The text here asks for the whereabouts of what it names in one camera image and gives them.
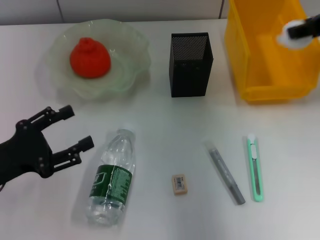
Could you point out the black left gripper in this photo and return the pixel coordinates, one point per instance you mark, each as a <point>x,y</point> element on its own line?
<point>25,152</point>

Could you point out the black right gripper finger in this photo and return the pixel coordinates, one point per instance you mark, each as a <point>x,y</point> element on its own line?
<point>305,28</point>

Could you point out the white paper ball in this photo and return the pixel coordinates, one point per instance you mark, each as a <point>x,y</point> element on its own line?
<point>297,43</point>

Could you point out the clear water bottle green label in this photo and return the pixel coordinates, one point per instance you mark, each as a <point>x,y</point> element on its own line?
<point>112,180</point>

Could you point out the orange fruit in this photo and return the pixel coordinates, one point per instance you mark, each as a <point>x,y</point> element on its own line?
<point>90,60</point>

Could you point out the beige eraser with barcode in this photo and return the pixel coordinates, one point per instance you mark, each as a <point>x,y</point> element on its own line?
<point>180,184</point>

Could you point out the green utility knife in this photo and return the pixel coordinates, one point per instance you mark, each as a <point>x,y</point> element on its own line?
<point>257,180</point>

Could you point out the green glass fruit plate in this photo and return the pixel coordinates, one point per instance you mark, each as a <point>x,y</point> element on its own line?
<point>125,50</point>

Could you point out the black mesh pen holder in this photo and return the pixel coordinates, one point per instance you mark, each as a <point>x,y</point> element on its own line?
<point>190,75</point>

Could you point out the grey pen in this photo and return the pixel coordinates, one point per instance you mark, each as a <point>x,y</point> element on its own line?
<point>225,172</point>

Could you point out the yellow plastic bin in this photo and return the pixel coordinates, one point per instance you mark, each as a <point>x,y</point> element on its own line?
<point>270,70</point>

